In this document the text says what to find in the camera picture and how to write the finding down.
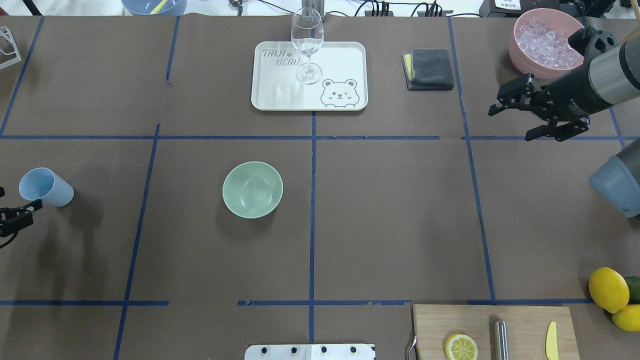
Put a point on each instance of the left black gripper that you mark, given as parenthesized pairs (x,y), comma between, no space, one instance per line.
(14,218)

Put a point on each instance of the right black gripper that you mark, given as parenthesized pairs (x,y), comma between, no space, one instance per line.
(571,95)

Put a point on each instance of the light blue plastic cup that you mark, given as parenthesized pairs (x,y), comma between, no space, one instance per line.
(43,184)

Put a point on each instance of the green bowl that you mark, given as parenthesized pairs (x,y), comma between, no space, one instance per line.
(252,190)

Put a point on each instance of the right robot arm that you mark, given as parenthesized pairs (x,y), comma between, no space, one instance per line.
(609,76)

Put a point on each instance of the pink bowl of ice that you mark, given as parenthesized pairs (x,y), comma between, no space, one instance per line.
(539,43)

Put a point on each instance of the blue bowl with fork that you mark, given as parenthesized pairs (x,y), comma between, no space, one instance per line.
(143,7)

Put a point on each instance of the grey yellow folded cloth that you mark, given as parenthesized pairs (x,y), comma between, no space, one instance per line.
(428,69)

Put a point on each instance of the wooden cup stand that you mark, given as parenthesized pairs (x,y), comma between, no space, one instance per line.
(634,33)

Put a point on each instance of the yellow lemon front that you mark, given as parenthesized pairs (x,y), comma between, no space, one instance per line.
(609,290)

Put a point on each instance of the yellow lemon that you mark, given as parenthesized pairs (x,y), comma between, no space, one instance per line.
(628,318)
(609,290)

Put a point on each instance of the green lime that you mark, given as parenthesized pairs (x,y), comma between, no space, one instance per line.
(633,284)

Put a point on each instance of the cream bear tray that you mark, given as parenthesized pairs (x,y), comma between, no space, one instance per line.
(343,84)

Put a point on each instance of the wooden cutting board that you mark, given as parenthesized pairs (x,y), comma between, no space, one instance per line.
(526,329)

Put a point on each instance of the steel muddler black cap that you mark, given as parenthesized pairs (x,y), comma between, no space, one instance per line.
(501,348)

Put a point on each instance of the yellow lemon rear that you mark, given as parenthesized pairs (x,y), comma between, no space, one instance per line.
(628,318)

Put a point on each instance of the yellow plastic knife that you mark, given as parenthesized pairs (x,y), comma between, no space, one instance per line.
(551,342)

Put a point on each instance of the yellow plastic fork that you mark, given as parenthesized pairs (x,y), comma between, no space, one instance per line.
(158,7)

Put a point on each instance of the clear wine glass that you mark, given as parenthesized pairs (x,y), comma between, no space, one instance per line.
(307,36)

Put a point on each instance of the lemon half slice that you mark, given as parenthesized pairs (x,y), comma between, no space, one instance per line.
(460,346)

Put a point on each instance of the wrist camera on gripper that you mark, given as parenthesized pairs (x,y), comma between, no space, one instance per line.
(591,42)

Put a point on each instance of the white wire cup rack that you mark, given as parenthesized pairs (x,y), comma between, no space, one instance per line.
(9,52)

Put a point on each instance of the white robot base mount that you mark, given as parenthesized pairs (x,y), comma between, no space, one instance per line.
(331,351)

